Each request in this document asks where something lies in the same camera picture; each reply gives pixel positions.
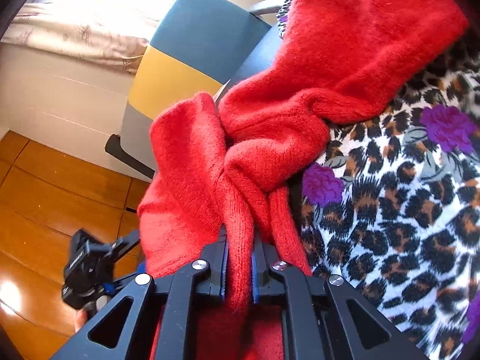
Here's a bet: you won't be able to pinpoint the red knit sweater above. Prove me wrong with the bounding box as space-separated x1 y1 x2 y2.
137 0 469 359

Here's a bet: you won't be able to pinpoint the person's left hand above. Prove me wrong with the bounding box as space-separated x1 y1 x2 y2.
74 295 111 332

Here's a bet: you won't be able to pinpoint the wooden wardrobe doors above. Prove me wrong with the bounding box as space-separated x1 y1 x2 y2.
1 132 148 359

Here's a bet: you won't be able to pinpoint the leopard floral print garment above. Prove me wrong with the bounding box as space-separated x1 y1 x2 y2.
275 0 480 360

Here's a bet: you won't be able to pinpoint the patterned beige curtain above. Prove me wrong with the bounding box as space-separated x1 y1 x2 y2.
1 2 155 74

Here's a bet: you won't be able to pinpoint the grey yellow blue armchair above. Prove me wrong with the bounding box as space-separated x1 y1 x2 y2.
105 0 286 179

